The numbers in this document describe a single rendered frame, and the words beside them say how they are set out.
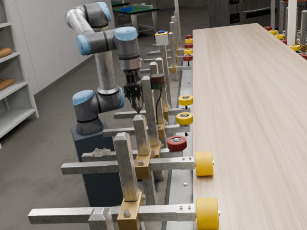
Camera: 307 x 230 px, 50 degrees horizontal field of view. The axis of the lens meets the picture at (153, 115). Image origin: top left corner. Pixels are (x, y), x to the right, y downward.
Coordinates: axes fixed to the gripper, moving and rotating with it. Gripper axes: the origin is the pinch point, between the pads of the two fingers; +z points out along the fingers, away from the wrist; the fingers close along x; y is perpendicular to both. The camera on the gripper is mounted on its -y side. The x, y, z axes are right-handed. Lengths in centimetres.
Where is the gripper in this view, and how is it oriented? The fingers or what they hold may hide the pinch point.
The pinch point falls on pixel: (138, 109)
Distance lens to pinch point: 151.5
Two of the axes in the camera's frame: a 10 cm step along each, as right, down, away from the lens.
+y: -1.1, 3.8, -9.2
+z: 1.2, 9.2, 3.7
